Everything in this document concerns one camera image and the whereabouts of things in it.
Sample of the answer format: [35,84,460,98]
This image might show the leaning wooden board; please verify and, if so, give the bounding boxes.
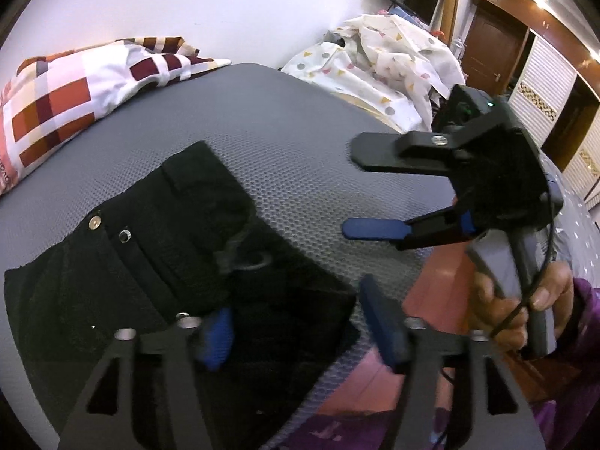
[431,0,462,45]

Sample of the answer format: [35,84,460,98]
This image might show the brown wooden door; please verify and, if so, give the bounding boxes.
[462,0,530,99]

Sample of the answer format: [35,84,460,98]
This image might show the white louvered wardrobe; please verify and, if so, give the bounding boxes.
[506,0,600,207]

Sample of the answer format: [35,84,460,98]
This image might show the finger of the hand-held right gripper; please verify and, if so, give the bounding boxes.
[342,206,476,251]
[351,129,470,173]

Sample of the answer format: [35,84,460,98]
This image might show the black pants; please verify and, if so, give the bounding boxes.
[4,141,362,450]

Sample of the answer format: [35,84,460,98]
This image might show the person's right hand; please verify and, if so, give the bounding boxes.
[471,262,575,352]

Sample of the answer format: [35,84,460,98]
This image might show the white dotted quilt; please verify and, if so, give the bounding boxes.
[281,13,466,133]

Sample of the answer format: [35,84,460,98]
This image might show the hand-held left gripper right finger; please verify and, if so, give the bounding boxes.
[358,274,549,450]

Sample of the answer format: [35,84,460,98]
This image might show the person's right forearm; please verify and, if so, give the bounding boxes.
[544,276,600,450]

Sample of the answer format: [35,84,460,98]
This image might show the checkered orange white pillow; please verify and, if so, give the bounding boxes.
[0,36,231,198]

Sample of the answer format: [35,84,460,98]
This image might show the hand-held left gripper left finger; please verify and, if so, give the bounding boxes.
[56,307,233,450]

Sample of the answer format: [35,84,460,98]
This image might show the black cable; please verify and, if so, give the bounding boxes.
[487,206,562,341]

